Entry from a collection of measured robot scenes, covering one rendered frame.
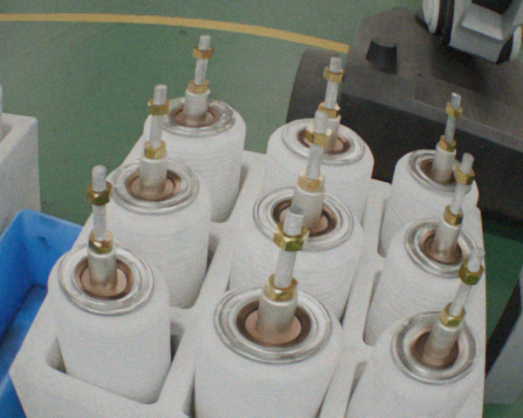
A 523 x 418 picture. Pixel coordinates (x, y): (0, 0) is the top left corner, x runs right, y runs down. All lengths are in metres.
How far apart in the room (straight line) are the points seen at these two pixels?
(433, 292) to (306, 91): 0.48
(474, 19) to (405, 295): 0.65
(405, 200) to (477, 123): 0.35
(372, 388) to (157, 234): 0.20
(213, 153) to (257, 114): 0.58
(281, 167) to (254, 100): 0.63
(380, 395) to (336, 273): 0.13
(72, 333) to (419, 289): 0.26
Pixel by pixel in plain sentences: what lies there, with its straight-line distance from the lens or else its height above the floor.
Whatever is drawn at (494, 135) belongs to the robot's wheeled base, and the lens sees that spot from 0.95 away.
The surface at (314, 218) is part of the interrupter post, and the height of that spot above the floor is 0.26.
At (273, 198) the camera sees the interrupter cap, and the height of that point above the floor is 0.25.
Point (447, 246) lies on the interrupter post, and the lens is 0.53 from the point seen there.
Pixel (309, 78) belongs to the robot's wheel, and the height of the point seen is 0.18.
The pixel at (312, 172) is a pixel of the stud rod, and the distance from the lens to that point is 0.51.
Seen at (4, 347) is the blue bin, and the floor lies 0.00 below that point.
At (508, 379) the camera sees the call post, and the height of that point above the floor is 0.05.
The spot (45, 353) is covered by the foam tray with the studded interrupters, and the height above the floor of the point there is 0.18.
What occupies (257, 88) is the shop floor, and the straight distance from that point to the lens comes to 1.29.
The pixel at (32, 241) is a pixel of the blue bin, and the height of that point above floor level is 0.08.
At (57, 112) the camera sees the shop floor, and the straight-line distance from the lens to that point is 1.22.
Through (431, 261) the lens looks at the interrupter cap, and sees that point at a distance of 0.53.
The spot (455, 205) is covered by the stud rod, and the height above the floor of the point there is 0.30.
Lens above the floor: 0.57
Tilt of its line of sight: 35 degrees down
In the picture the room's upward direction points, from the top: 8 degrees clockwise
